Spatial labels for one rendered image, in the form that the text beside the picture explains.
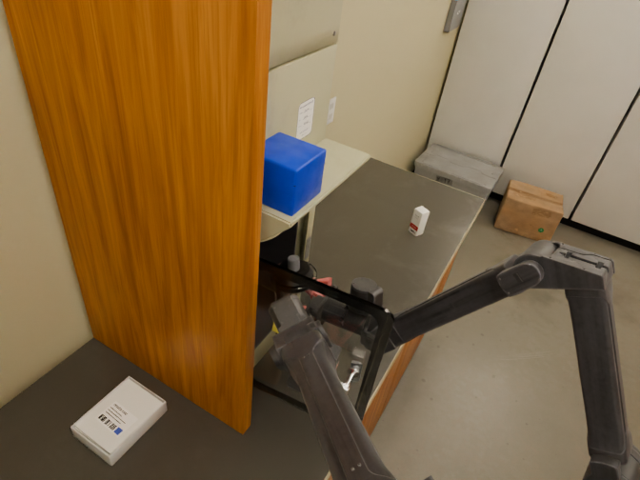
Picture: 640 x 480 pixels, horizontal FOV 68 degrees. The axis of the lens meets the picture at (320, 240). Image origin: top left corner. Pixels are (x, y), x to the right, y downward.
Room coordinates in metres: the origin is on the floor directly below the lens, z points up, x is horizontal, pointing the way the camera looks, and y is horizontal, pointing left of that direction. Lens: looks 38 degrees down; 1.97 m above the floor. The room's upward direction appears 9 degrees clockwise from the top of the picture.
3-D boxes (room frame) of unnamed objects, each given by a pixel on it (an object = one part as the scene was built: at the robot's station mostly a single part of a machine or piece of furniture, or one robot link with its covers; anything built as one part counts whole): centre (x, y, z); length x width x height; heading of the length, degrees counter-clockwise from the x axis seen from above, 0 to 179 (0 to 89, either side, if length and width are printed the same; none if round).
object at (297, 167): (0.71, 0.08, 1.56); 0.10 x 0.10 x 0.09; 65
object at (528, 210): (3.09, -1.53, 0.14); 0.41 x 0.33 x 0.29; 72
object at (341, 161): (0.80, 0.04, 1.46); 0.32 x 0.12 x 0.10; 155
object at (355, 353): (0.63, -0.01, 1.19); 0.30 x 0.01 x 0.40; 70
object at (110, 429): (0.55, 0.38, 0.96); 0.16 x 0.12 x 0.04; 155
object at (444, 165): (3.31, -0.98, 0.17); 0.60 x 0.42 x 0.33; 63
